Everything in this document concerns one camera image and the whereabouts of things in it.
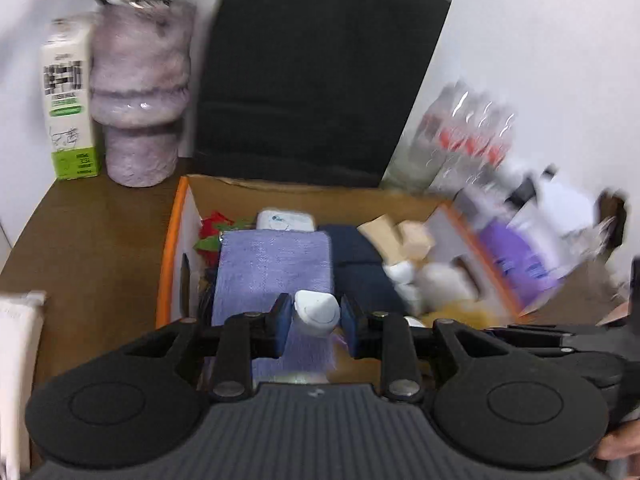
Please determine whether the red fabric flower hair clip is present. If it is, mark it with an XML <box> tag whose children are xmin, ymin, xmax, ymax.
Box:
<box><xmin>194</xmin><ymin>211</ymin><xmax>256</xmax><ymax>266</ymax></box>

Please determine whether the purple cloth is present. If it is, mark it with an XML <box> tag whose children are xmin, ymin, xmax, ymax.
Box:
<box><xmin>210</xmin><ymin>229</ymin><xmax>336</xmax><ymax>376</ymax></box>

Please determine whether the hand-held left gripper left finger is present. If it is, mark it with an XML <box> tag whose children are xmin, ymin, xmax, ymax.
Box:
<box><xmin>122</xmin><ymin>292</ymin><xmax>294</xmax><ymax>403</ymax></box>

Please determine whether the wooden desktop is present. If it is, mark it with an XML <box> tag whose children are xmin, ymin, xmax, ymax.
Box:
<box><xmin>0</xmin><ymin>157</ymin><xmax>640</xmax><ymax>480</ymax></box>

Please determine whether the white and green carton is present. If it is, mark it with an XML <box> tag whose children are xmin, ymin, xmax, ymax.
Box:
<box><xmin>40</xmin><ymin>17</ymin><xmax>102</xmax><ymax>182</ymax></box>

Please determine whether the purple textured vase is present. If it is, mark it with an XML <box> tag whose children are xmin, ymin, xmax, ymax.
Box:
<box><xmin>89</xmin><ymin>1</ymin><xmax>197</xmax><ymax>188</ymax></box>

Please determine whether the white flat device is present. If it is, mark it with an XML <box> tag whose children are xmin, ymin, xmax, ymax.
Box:
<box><xmin>256</xmin><ymin>208</ymin><xmax>317</xmax><ymax>234</ymax></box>

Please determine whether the small white rounded case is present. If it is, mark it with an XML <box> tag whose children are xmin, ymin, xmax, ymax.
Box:
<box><xmin>292</xmin><ymin>290</ymin><xmax>342</xmax><ymax>339</ymax></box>

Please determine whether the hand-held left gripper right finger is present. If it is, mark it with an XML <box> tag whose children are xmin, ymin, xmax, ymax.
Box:
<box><xmin>340</xmin><ymin>295</ymin><xmax>507</xmax><ymax>403</ymax></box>

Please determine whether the white wrapped package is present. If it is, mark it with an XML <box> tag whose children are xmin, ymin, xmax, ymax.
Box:
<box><xmin>0</xmin><ymin>290</ymin><xmax>47</xmax><ymax>480</ymax></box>

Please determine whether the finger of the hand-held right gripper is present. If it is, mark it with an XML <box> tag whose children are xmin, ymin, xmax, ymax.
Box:
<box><xmin>482</xmin><ymin>324</ymin><xmax>626</xmax><ymax>366</ymax></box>

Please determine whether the black paper bag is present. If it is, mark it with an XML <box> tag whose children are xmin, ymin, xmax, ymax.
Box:
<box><xmin>192</xmin><ymin>0</ymin><xmax>455</xmax><ymax>188</ymax></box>

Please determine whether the large beige box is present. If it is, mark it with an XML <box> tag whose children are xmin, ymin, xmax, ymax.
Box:
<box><xmin>357</xmin><ymin>214</ymin><xmax>402</xmax><ymax>262</ymax></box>

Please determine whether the white computer mouse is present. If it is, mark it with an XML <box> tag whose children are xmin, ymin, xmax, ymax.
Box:
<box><xmin>415</xmin><ymin>261</ymin><xmax>477</xmax><ymax>313</ymax></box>

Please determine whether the person's right hand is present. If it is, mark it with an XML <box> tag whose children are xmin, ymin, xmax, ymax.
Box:
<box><xmin>597</xmin><ymin>417</ymin><xmax>640</xmax><ymax>461</ymax></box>

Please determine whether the navy blue cloth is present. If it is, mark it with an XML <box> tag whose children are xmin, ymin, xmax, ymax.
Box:
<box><xmin>320</xmin><ymin>224</ymin><xmax>408</xmax><ymax>318</ymax></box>

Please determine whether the orange cardboard box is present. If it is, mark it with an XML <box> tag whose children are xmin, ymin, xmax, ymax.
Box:
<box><xmin>155</xmin><ymin>174</ymin><xmax>538</xmax><ymax>396</ymax></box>

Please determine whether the purple package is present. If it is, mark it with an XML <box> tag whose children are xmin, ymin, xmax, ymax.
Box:
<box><xmin>475</xmin><ymin>217</ymin><xmax>576</xmax><ymax>312</ymax></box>

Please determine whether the small beige box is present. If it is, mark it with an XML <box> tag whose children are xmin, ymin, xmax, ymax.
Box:
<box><xmin>397</xmin><ymin>220</ymin><xmax>437</xmax><ymax>262</ymax></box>

